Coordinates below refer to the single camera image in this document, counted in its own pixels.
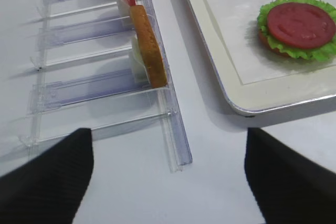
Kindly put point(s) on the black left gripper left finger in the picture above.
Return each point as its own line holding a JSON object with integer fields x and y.
{"x": 50, "y": 187}

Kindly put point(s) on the brown bread slice left rack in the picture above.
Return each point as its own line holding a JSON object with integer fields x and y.
{"x": 149, "y": 47}

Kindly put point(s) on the white metal tray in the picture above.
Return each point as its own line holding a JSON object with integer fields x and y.
{"x": 263, "y": 96}

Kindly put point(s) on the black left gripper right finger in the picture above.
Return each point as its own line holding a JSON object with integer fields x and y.
{"x": 287, "y": 187}

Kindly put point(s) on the white tray liner paper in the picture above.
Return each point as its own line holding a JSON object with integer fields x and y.
{"x": 256, "y": 54}

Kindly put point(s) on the green lettuce leaf on tray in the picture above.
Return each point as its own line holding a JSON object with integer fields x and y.
{"x": 323, "y": 53}

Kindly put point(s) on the clear acrylic left food rack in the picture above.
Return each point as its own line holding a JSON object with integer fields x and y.
{"x": 90, "y": 73}

